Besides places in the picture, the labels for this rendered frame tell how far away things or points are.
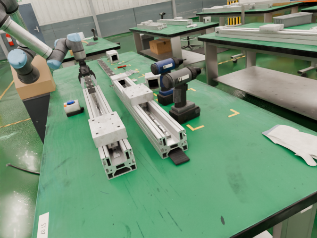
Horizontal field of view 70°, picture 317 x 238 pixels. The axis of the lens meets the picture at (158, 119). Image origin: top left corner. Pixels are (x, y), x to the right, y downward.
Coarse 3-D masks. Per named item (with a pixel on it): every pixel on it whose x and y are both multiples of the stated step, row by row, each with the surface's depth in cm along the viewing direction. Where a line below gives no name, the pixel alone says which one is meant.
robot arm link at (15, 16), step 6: (0, 0) 118; (6, 0) 121; (12, 0) 125; (6, 6) 122; (12, 6) 127; (18, 6) 132; (6, 12) 128; (12, 12) 129; (18, 12) 135; (12, 18) 134; (18, 18) 136; (18, 24) 139; (24, 24) 143; (18, 42) 153; (24, 48) 155
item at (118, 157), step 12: (84, 96) 126; (96, 96) 134; (96, 108) 114; (108, 108) 104; (120, 144) 76; (108, 156) 70; (120, 156) 76; (132, 156) 73; (108, 168) 72; (120, 168) 73; (132, 168) 76
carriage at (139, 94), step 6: (138, 84) 115; (126, 90) 110; (132, 90) 108; (138, 90) 107; (144, 90) 106; (150, 90) 104; (126, 96) 106; (132, 96) 101; (138, 96) 101; (144, 96) 102; (150, 96) 103; (132, 102) 101; (138, 102) 102; (144, 102) 105
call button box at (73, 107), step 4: (76, 100) 130; (64, 104) 126; (68, 104) 125; (72, 104) 124; (76, 104) 124; (64, 108) 123; (68, 108) 123; (72, 108) 124; (76, 108) 125; (80, 108) 127; (68, 112) 124; (72, 112) 125; (76, 112) 126; (80, 112) 127; (68, 116) 125
